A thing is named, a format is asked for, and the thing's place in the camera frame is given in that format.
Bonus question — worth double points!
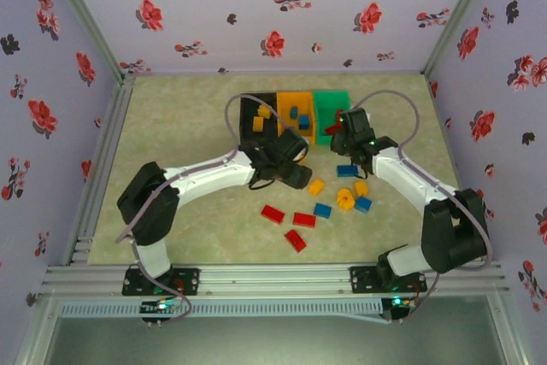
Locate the aluminium side rail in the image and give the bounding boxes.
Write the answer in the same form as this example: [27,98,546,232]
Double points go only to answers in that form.
[63,76,136,267]

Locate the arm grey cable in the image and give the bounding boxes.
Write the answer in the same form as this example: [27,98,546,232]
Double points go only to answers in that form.
[352,90,492,324]
[115,93,285,324]

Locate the yellow lego with red spot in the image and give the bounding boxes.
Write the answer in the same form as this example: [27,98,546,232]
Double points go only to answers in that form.
[336,187,356,212]

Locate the grey metal sheet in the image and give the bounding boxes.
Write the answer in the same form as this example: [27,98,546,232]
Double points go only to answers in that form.
[42,316,508,365]

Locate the orange plastic bin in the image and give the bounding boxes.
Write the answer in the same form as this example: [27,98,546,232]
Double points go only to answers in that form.
[275,91,318,146]

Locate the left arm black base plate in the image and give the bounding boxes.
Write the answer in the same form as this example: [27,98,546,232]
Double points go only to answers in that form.
[121,267,201,297]

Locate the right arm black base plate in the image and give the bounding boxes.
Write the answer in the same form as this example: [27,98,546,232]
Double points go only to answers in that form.
[349,265,428,296]

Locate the aluminium frame bar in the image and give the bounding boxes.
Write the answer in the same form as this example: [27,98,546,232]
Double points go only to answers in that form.
[15,291,59,365]
[486,291,533,365]

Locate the left arm grey cable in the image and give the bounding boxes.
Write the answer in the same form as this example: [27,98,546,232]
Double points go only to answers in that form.
[115,93,285,324]

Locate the aluminium corner post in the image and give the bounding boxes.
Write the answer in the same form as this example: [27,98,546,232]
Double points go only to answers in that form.
[39,0,132,84]
[420,0,502,78]

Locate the white slotted cable duct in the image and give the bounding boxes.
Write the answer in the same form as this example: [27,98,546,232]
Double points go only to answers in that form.
[57,299,385,319]

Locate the green plastic bin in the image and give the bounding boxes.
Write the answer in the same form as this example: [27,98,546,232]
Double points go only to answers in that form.
[313,90,356,146]

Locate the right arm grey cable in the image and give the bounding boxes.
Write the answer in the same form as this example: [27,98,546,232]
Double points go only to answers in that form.
[352,90,492,324]

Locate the long aluminium mounting rail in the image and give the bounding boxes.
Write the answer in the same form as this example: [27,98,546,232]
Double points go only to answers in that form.
[41,262,512,297]

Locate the black plastic bin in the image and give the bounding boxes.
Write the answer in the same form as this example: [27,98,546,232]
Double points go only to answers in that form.
[238,91,279,148]

